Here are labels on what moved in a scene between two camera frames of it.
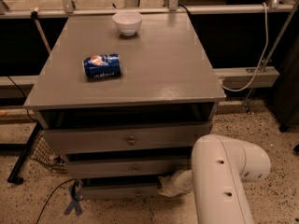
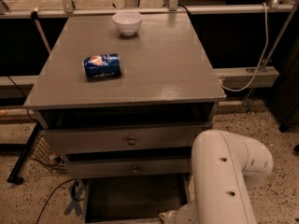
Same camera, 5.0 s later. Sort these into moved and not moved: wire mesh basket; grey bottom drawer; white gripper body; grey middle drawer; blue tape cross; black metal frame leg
Moved: white gripper body; grey bottom drawer
Not moved: wire mesh basket; blue tape cross; black metal frame leg; grey middle drawer
